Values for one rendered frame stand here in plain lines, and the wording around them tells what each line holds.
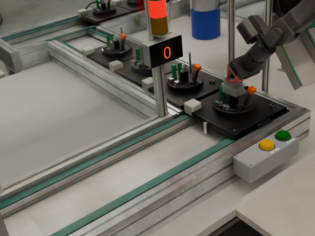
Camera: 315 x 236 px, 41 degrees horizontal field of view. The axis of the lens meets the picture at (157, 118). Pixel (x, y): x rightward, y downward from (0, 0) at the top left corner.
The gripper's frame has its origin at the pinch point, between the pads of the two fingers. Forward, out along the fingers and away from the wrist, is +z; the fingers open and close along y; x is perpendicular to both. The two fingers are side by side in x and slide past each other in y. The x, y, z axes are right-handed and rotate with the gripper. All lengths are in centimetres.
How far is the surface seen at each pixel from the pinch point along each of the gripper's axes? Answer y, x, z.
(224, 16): -87, -55, 75
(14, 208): 74, 4, 18
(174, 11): -69, -76, 89
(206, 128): 12.9, 9.2, 9.2
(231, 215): 27.4, 35.0, 0.2
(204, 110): 8.2, 3.2, 11.5
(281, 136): 3.0, 23.7, -7.0
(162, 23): 19.6, -21.2, -10.0
